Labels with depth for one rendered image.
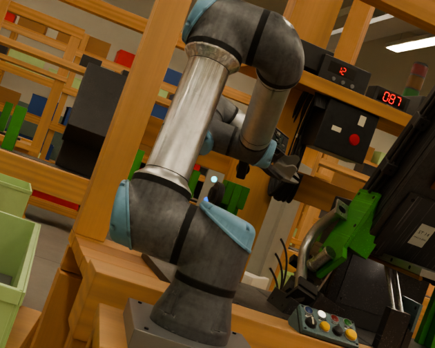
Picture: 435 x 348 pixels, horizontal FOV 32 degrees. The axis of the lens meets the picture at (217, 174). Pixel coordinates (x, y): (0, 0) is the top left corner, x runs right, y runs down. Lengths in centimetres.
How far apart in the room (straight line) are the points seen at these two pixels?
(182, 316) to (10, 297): 48
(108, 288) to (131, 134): 69
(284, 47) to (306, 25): 84
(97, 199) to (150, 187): 83
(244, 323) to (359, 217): 50
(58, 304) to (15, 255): 71
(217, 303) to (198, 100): 38
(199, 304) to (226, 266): 8
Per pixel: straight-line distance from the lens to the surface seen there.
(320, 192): 244
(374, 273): 223
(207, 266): 134
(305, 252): 208
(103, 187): 218
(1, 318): 94
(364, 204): 203
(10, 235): 153
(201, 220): 135
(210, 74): 145
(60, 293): 222
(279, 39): 148
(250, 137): 174
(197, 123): 141
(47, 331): 225
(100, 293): 160
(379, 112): 228
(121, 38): 1195
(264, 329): 170
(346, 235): 201
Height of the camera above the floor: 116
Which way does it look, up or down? level
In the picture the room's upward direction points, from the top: 20 degrees clockwise
